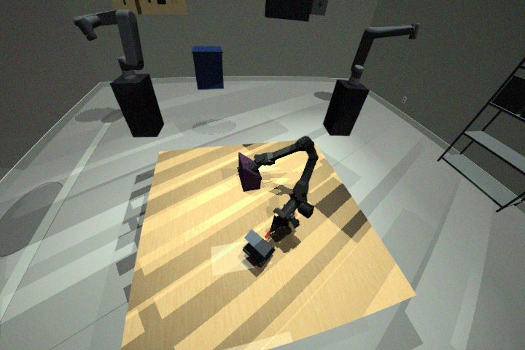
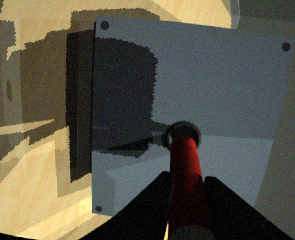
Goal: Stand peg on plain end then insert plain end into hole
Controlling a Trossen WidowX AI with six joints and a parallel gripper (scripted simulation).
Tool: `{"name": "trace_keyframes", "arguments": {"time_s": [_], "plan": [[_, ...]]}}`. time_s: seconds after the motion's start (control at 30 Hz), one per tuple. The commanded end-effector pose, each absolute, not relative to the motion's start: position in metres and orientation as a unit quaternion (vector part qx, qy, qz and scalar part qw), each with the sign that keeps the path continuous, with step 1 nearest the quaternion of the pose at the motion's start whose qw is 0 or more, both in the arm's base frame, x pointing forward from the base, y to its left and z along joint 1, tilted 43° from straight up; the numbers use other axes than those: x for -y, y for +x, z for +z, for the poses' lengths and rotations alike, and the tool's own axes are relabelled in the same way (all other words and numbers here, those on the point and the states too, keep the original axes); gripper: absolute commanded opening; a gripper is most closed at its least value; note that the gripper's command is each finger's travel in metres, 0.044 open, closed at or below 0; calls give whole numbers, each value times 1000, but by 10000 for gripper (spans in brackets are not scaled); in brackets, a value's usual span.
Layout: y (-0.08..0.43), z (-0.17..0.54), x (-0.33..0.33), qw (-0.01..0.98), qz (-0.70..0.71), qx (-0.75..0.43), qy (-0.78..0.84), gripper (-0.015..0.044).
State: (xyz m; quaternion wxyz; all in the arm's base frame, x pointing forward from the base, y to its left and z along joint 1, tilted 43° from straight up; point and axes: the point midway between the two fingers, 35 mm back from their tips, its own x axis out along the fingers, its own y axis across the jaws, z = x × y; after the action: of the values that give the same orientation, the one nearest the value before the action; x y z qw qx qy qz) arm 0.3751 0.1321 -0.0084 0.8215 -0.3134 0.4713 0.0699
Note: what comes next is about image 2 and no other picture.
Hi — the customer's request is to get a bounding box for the red peg with white band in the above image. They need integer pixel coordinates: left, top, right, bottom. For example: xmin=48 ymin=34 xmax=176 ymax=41
xmin=167 ymin=135 xmax=215 ymax=240

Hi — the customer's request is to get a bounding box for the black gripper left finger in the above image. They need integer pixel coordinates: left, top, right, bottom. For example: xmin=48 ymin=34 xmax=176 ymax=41
xmin=79 ymin=171 xmax=174 ymax=240

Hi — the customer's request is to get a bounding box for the dark grey square panel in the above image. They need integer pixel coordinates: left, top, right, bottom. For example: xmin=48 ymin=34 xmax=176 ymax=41
xmin=90 ymin=16 xmax=295 ymax=217

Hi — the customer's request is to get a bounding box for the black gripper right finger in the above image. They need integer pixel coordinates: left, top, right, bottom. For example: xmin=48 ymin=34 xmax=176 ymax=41
xmin=203 ymin=176 xmax=292 ymax=240

